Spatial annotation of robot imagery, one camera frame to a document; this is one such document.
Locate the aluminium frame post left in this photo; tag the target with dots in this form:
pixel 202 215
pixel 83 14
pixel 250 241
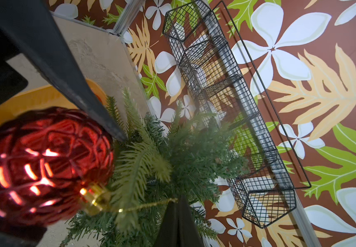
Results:
pixel 127 17

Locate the black wire wall basket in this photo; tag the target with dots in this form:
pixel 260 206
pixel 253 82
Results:
pixel 228 84

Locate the yellow plastic tray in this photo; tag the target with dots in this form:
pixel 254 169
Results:
pixel 36 99

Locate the small green christmas tree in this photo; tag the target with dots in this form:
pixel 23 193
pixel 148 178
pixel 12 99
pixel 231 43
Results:
pixel 155 166

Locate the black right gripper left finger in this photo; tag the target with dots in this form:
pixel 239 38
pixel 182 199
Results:
pixel 28 28

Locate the large red glitter ball ornament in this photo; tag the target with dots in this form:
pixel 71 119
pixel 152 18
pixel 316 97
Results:
pixel 47 159

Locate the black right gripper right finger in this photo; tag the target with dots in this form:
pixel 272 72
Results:
pixel 178 228

